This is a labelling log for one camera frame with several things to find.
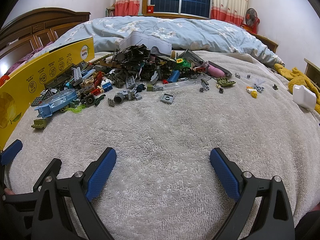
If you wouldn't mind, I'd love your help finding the purple cloth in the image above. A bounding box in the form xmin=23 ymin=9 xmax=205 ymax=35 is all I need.
xmin=0 ymin=42 xmax=55 ymax=75

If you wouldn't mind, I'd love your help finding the blue floral quilt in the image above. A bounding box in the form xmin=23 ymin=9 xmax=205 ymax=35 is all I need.
xmin=47 ymin=17 xmax=285 ymax=67

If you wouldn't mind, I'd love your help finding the olive green toy brick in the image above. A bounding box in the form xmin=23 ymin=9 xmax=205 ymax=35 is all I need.
xmin=31 ymin=119 xmax=47 ymax=130
xmin=216 ymin=77 xmax=236 ymax=88

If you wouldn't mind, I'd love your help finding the white and blue toy minifigure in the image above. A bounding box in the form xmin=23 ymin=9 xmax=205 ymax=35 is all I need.
xmin=101 ymin=76 xmax=113 ymax=93

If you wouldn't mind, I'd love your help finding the pile of toy building bricks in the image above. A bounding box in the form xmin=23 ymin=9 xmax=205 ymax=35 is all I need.
xmin=30 ymin=44 xmax=238 ymax=130

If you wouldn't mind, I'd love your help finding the light wooden furniture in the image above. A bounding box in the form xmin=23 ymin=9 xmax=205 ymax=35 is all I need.
xmin=304 ymin=58 xmax=320 ymax=85

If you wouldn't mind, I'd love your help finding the light blue studded plate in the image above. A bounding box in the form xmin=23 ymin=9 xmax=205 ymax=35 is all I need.
xmin=72 ymin=67 xmax=83 ymax=83

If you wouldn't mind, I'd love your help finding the white plastic container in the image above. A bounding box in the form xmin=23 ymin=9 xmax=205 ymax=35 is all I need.
xmin=119 ymin=31 xmax=173 ymax=53

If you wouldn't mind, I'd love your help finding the light blue transparent toy hull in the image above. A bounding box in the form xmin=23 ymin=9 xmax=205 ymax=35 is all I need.
xmin=37 ymin=89 xmax=78 ymax=118

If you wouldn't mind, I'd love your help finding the red electric fan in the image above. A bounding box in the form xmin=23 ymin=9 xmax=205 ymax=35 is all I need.
xmin=241 ymin=8 xmax=260 ymax=33

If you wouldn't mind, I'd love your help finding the yellow cardboard box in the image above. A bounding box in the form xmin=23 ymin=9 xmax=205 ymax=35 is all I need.
xmin=0 ymin=37 xmax=95 ymax=150

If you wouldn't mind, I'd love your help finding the grey towel blanket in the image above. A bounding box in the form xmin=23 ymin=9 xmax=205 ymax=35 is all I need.
xmin=5 ymin=50 xmax=320 ymax=240

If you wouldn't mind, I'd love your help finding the pink toy piece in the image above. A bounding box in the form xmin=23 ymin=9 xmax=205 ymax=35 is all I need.
xmin=208 ymin=64 xmax=227 ymax=78

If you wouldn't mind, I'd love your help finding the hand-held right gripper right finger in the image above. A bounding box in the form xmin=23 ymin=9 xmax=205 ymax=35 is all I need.
xmin=209 ymin=147 xmax=296 ymax=240

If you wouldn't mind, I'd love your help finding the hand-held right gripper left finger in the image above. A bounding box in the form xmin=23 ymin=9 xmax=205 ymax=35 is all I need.
xmin=31 ymin=147 xmax=118 ymax=240

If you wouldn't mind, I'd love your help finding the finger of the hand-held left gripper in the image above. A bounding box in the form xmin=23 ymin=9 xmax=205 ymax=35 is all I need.
xmin=3 ymin=158 xmax=62 ymax=205
xmin=0 ymin=139 xmax=23 ymax=167

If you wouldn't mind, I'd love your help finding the dark wooden headboard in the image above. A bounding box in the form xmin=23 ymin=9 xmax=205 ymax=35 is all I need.
xmin=0 ymin=7 xmax=90 ymax=58

